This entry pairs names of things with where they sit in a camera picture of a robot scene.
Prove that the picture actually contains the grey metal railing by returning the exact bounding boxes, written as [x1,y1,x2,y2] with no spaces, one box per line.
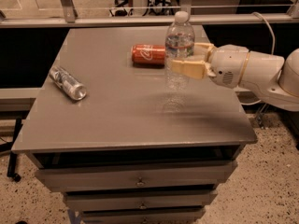
[0,0,299,28]

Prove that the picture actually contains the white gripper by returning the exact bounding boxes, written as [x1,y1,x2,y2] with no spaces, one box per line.
[170,43,249,88]

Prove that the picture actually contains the black stand leg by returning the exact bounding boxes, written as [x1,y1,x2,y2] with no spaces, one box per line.
[7,118,23,183]

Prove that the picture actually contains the clear plastic water bottle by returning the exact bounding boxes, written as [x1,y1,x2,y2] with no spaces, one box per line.
[164,10,196,91]

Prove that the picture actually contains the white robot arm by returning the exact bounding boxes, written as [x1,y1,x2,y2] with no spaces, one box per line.
[170,43,299,112]

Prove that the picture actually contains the silver aluminium can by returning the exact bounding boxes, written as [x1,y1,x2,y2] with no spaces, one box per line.
[49,65,87,101]

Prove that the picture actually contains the grey drawer cabinet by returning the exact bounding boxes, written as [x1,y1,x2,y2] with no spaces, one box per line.
[14,27,256,224]

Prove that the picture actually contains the white cable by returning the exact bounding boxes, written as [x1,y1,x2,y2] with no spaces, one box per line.
[239,11,277,106]

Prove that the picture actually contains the orange soda can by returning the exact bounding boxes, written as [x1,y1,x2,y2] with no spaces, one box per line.
[131,44,165,65]

